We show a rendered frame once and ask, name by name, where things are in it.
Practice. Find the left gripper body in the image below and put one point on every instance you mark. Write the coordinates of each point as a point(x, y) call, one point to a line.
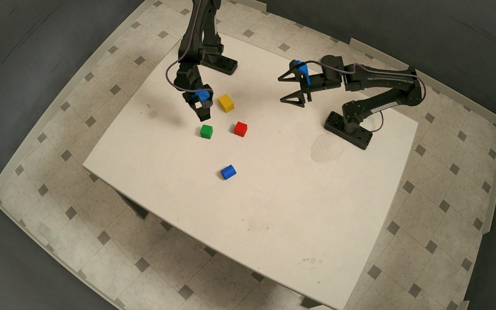
point(310, 83)

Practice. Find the yellow block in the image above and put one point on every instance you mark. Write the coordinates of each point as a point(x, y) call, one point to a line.
point(226, 103)

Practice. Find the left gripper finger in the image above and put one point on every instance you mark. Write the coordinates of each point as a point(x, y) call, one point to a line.
point(291, 79)
point(296, 94)

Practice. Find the red cube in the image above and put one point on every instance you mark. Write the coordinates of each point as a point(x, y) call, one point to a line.
point(240, 129)

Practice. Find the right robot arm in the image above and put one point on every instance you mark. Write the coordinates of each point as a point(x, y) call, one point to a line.
point(208, 51)

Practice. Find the blue cylinder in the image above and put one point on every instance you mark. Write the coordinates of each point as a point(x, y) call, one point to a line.
point(228, 172)

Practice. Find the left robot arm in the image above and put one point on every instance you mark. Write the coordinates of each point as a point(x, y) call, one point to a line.
point(405, 90)

